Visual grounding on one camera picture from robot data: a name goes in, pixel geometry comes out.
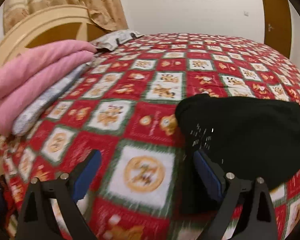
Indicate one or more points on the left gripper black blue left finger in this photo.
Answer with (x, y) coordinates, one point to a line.
(36, 218)

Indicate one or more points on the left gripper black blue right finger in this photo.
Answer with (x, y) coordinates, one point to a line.
(257, 219)

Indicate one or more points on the black knit pants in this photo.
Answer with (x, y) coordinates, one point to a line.
(248, 137)

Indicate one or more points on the pink folded blanket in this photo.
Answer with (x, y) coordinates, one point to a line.
(26, 76)

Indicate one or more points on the red patchwork bear bedspread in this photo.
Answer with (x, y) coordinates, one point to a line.
(124, 106)

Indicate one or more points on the grey patterned pillow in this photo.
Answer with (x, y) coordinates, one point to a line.
(114, 39)

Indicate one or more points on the brown wooden door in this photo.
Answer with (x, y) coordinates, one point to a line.
(277, 13)

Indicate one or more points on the cream wooden headboard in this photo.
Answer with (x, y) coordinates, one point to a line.
(47, 25)

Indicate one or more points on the beige patterned curtain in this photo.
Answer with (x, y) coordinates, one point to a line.
(107, 14)

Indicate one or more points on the silver door handle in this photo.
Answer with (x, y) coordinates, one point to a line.
(270, 27)

